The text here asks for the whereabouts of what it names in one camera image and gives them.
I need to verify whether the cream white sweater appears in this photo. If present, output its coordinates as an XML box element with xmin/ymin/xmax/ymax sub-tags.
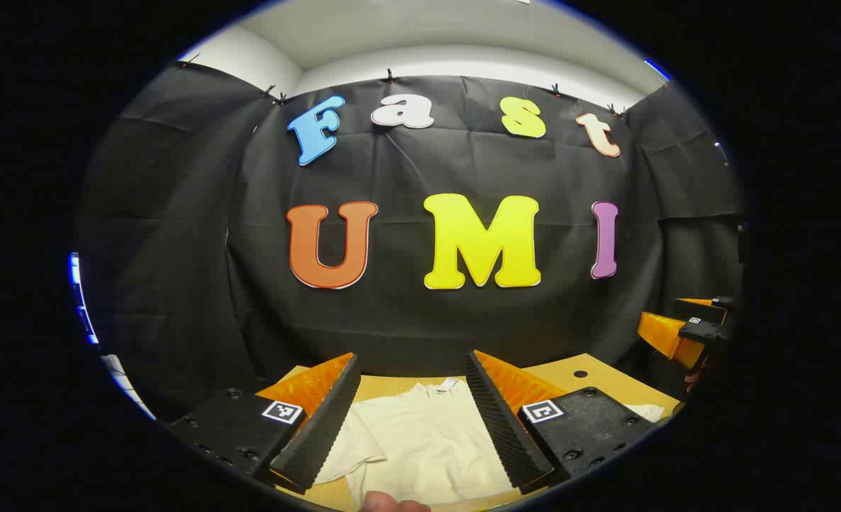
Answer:
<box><xmin>314</xmin><ymin>377</ymin><xmax>666</xmax><ymax>507</ymax></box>

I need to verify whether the white side desk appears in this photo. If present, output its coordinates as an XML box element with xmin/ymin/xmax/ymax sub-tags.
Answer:
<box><xmin>100</xmin><ymin>353</ymin><xmax>156</xmax><ymax>420</ymax></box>

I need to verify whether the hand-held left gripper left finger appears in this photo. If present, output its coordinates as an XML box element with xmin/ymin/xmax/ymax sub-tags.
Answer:
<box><xmin>166</xmin><ymin>352</ymin><xmax>362</xmax><ymax>496</ymax></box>

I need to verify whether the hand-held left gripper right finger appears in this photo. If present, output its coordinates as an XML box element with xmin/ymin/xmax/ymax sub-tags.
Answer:
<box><xmin>466</xmin><ymin>349</ymin><xmax>659</xmax><ymax>496</ymax></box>

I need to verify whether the black backdrop cloth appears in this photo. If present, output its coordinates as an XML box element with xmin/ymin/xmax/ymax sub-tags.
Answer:
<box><xmin>75</xmin><ymin>60</ymin><xmax>748</xmax><ymax>420</ymax></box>

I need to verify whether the computer monitor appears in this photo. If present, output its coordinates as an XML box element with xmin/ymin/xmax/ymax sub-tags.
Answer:
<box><xmin>68</xmin><ymin>252</ymin><xmax>100</xmax><ymax>346</ymax></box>

